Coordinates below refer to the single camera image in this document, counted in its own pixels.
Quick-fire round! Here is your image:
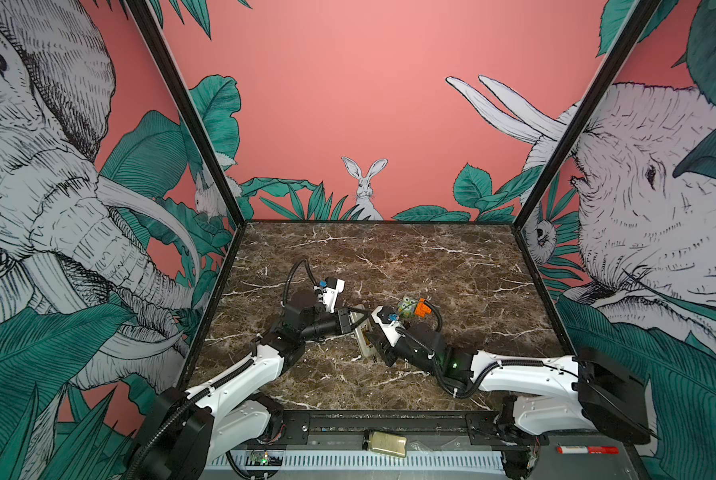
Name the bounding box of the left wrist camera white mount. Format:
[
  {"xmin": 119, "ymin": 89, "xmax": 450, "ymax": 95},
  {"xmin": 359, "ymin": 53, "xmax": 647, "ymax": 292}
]
[{"xmin": 314, "ymin": 277, "xmax": 345, "ymax": 313}]

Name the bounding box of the grey remote control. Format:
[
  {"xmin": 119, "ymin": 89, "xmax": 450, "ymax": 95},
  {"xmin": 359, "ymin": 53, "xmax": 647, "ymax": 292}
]
[{"xmin": 351, "ymin": 312, "xmax": 378, "ymax": 361}]

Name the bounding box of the orange toy brick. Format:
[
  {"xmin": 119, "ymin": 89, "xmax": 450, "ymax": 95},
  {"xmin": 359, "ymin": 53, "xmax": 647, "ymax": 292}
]
[{"xmin": 414, "ymin": 298, "xmax": 433, "ymax": 318}]

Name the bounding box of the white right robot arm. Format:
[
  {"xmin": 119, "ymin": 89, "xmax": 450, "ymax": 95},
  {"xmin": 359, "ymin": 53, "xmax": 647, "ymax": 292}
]
[{"xmin": 367, "ymin": 322, "xmax": 656, "ymax": 445}]

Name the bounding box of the red marker pen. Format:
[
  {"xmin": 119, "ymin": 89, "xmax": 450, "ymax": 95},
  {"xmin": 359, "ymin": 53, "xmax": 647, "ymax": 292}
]
[{"xmin": 556, "ymin": 445, "xmax": 620, "ymax": 455}]

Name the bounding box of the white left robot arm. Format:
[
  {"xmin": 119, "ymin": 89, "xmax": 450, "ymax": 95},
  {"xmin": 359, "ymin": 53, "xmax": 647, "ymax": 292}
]
[{"xmin": 123, "ymin": 289, "xmax": 371, "ymax": 479}]

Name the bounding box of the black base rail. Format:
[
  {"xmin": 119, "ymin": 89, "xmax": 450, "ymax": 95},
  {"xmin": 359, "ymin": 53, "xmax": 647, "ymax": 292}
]
[{"xmin": 272, "ymin": 410, "xmax": 536, "ymax": 448}]

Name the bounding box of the white slotted cable duct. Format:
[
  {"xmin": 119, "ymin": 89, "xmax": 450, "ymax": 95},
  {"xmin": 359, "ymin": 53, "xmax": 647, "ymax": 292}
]
[{"xmin": 230, "ymin": 450, "xmax": 505, "ymax": 474}]

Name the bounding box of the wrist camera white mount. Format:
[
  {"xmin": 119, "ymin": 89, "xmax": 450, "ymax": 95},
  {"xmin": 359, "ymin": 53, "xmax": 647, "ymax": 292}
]
[
  {"xmin": 314, "ymin": 277, "xmax": 345, "ymax": 313},
  {"xmin": 372, "ymin": 306, "xmax": 402, "ymax": 347}
]

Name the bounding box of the black frame post left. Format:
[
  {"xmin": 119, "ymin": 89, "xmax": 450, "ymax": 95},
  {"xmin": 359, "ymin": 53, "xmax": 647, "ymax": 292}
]
[{"xmin": 126, "ymin": 0, "xmax": 246, "ymax": 229}]

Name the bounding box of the black frame post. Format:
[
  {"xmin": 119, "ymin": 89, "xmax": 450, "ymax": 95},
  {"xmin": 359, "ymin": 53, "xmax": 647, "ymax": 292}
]
[
  {"xmin": 512, "ymin": 0, "xmax": 661, "ymax": 231},
  {"xmin": 126, "ymin": 0, "xmax": 246, "ymax": 229}
]

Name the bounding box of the green owl puzzle piece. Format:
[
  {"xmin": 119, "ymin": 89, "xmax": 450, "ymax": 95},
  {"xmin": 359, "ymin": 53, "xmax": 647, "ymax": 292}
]
[{"xmin": 398, "ymin": 296, "xmax": 419, "ymax": 318}]

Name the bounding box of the black frame post right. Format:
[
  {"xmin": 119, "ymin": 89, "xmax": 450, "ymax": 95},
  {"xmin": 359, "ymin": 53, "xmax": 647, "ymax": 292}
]
[{"xmin": 512, "ymin": 0, "xmax": 661, "ymax": 231}]

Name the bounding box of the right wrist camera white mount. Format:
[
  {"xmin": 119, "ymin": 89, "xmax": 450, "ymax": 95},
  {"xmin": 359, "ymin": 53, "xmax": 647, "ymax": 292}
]
[{"xmin": 372, "ymin": 306, "xmax": 402, "ymax": 347}]

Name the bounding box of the black corrugated left cable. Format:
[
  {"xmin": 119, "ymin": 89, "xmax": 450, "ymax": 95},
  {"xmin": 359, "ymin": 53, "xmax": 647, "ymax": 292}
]
[{"xmin": 279, "ymin": 257, "xmax": 318, "ymax": 307}]

